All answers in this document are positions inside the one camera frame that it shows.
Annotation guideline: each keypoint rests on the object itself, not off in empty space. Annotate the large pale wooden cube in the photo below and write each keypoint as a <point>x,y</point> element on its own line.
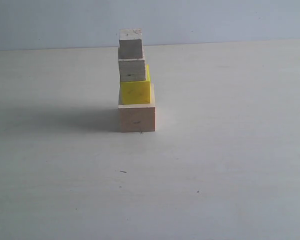
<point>137,117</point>

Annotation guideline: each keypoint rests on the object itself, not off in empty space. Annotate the yellow cube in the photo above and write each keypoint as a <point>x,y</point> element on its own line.
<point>136,92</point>

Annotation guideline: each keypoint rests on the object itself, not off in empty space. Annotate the medium grained wooden cube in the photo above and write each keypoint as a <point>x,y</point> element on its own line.
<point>132,69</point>

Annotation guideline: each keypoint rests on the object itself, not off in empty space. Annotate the smallest pale wooden cube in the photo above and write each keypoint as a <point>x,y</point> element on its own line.
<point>130,43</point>

